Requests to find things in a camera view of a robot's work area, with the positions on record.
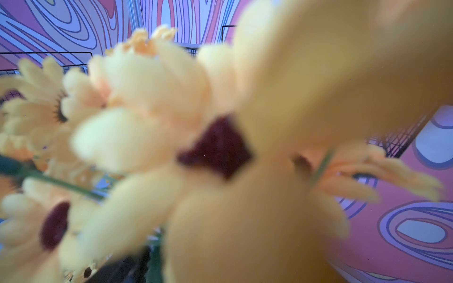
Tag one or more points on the sunflower pot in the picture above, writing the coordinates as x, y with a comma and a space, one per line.
239, 153

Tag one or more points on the black wire basket back wall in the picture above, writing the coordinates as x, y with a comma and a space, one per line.
394, 144

